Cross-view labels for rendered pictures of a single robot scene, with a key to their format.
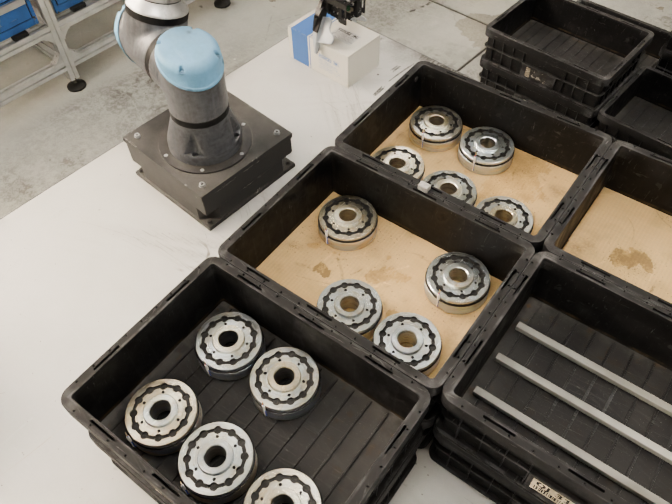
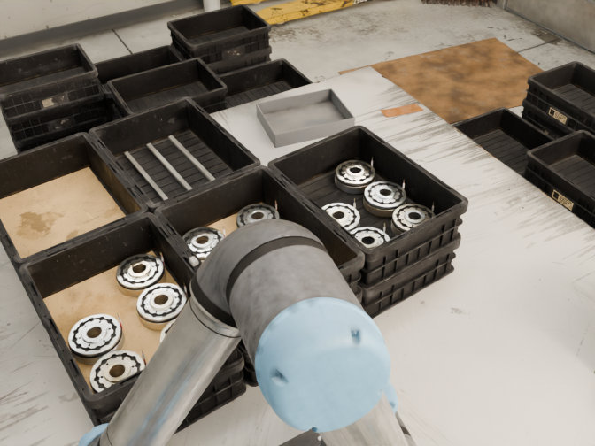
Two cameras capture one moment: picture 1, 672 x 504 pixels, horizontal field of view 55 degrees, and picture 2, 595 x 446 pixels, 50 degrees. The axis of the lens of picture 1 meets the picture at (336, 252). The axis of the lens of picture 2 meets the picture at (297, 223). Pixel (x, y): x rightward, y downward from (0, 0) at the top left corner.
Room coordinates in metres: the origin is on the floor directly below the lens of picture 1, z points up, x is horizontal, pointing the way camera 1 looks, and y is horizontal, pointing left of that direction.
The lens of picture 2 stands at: (1.54, 0.34, 1.86)
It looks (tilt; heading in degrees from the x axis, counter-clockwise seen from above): 42 degrees down; 198
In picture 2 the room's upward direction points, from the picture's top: 1 degrees counter-clockwise
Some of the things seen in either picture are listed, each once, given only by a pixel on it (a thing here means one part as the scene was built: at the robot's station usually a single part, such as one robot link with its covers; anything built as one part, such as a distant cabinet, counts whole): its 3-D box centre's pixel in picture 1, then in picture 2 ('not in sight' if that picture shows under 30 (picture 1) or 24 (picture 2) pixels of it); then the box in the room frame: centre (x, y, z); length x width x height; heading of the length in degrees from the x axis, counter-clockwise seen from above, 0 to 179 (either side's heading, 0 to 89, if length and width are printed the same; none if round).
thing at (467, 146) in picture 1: (487, 145); (95, 334); (0.90, -0.29, 0.86); 0.10 x 0.10 x 0.01
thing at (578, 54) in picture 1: (550, 91); not in sight; (1.66, -0.71, 0.37); 0.40 x 0.30 x 0.45; 46
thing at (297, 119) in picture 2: not in sight; (305, 117); (-0.18, -0.18, 0.73); 0.27 x 0.20 x 0.05; 127
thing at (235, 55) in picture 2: not in sight; (223, 68); (-1.03, -0.84, 0.37); 0.40 x 0.30 x 0.45; 136
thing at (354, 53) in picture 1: (333, 46); not in sight; (1.40, -0.01, 0.75); 0.20 x 0.12 x 0.09; 46
